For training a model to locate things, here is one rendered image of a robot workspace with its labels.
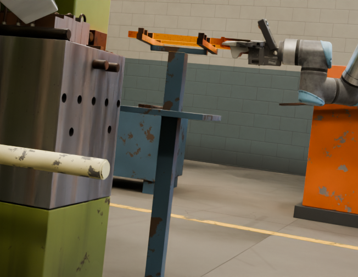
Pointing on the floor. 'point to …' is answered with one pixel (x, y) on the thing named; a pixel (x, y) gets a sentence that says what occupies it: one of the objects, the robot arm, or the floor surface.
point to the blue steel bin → (143, 148)
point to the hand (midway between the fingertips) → (227, 41)
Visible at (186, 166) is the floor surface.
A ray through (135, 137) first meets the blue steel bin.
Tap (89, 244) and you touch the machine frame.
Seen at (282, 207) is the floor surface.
